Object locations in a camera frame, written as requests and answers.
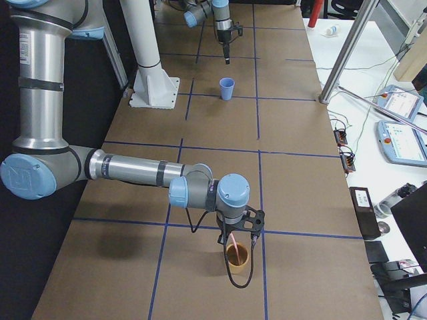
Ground tan wooden cup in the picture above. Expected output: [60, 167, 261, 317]
[226, 242, 250, 275]

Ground teach pendant near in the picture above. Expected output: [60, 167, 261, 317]
[376, 121, 426, 167]

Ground black box with label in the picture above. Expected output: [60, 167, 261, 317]
[349, 187, 381, 240]

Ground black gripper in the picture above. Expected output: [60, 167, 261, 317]
[216, 215, 246, 245]
[216, 28, 232, 64]

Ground blue ribbed plastic cup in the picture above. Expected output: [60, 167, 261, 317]
[219, 77, 235, 101]

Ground black monitor corner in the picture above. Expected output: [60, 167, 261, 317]
[391, 185, 426, 272]

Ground red cylinder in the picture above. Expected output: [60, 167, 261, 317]
[308, 0, 324, 28]

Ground black connector box left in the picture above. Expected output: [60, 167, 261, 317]
[334, 129, 348, 146]

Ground white plastic bottle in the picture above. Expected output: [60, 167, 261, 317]
[325, 25, 340, 37]

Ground thin metal rod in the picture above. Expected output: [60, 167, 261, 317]
[338, 86, 427, 135]

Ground teach pendant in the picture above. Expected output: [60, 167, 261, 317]
[375, 85, 424, 123]
[376, 121, 426, 167]

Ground clear water bottle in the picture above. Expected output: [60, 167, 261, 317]
[374, 183, 417, 219]

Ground black connector box right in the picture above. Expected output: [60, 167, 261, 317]
[340, 152, 356, 174]

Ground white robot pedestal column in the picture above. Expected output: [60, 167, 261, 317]
[120, 0, 180, 109]

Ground aluminium frame post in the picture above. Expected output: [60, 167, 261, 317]
[319, 0, 379, 104]

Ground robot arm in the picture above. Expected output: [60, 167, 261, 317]
[1, 1, 251, 244]
[178, 0, 235, 65]

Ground pink chopstick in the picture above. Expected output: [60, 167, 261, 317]
[230, 232, 242, 265]

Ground black connector box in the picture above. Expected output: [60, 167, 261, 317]
[340, 152, 356, 174]
[334, 129, 348, 146]

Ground teach pendant far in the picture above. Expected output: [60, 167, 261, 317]
[375, 85, 424, 123]

